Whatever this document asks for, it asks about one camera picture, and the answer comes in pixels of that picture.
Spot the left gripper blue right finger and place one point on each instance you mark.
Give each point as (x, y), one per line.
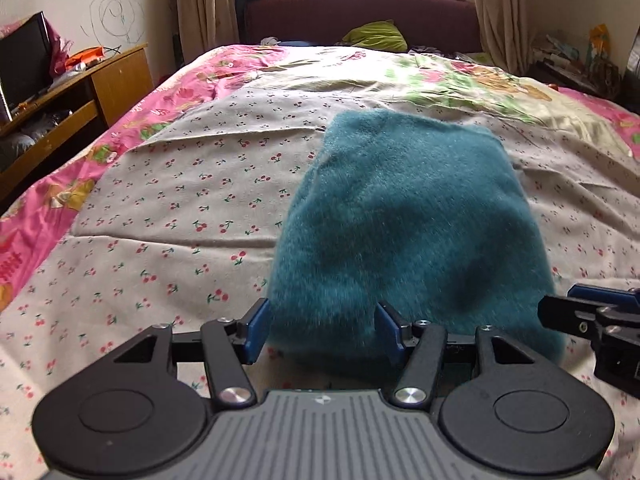
(393, 332)

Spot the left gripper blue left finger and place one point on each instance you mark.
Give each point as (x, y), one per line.
(256, 329)

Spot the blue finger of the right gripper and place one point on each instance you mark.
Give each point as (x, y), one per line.
(576, 317)
(627, 300)

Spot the teal fuzzy garment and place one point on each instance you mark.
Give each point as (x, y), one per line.
(426, 215)

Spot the cherry print bed sheet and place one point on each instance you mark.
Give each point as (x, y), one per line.
(182, 227)

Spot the dark wooden chair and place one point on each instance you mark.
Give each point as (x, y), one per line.
(629, 96)

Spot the cluttered bedside table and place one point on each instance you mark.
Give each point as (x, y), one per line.
(558, 62)

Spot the pink floral quilt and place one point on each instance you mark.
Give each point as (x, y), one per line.
(42, 214)

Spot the wooden tv cabinet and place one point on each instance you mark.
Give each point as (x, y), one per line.
(55, 127)

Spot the green pillow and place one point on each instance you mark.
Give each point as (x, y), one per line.
(380, 36)

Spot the maroon headboard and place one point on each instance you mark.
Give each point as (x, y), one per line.
(447, 25)

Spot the orange toy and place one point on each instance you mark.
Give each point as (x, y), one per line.
(86, 57)

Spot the left beige curtain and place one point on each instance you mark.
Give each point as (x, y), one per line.
(206, 24)

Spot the beige curtain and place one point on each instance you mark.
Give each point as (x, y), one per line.
(505, 34)
(206, 24)

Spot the right beige curtain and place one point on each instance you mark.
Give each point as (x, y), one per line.
(505, 34)

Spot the pink plastic bag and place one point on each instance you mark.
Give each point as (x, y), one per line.
(60, 50)

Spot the black television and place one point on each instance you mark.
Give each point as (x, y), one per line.
(25, 64)

